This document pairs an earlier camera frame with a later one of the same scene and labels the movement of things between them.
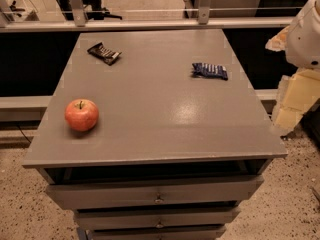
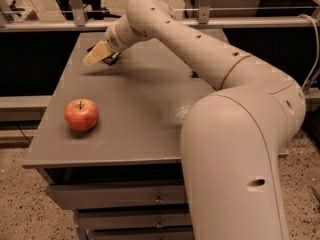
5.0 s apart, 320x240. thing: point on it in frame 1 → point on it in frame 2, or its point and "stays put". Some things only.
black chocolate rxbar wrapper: x=108 y=56 stays put
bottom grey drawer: x=159 y=233 stays put
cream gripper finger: x=279 y=41 → x=118 y=37
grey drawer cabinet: x=180 y=140 stays put
